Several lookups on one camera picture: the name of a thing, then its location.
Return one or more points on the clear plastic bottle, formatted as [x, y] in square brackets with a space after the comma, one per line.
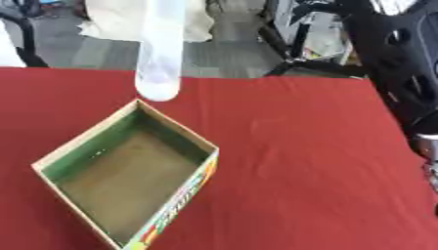
[159, 65]

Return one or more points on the tan cardboard box green inside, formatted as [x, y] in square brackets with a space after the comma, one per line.
[125, 175]

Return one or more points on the black tripod stand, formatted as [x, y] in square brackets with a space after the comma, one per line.
[296, 62]

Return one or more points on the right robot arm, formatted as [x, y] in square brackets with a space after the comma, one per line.
[399, 71]

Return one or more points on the white cloth bag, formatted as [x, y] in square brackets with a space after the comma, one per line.
[114, 22]

